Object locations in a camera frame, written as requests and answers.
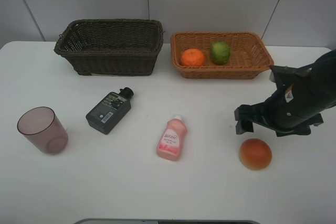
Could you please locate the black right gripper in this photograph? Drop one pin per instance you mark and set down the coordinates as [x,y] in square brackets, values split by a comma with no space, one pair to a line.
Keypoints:
[275,115]

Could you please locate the red orange peach fruit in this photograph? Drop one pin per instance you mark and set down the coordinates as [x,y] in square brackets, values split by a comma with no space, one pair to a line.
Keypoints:
[255,154]

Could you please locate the green lime fruit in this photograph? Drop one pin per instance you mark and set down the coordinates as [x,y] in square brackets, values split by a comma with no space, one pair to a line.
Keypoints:
[220,52]

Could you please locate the pink lotion bottle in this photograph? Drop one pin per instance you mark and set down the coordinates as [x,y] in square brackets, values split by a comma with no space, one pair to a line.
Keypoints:
[171,142]

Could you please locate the orange mandarin fruit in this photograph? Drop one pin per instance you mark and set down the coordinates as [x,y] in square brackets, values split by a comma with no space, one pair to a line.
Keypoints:
[192,57]

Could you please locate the translucent purple plastic cup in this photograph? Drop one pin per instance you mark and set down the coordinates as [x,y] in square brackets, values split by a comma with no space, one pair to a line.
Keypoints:
[43,129]

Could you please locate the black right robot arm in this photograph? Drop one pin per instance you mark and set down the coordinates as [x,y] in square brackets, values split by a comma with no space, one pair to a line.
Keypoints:
[301,95]

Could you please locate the light orange wicker basket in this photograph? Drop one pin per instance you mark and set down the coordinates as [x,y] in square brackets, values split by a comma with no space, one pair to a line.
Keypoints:
[248,55]

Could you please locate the dark green square bottle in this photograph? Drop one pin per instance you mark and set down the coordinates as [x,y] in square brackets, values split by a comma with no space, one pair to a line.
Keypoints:
[110,110]

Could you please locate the dark brown wicker basket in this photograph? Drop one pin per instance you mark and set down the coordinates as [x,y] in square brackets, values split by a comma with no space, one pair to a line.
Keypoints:
[113,47]

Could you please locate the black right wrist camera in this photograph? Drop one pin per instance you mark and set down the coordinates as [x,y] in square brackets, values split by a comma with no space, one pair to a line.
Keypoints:
[284,76]

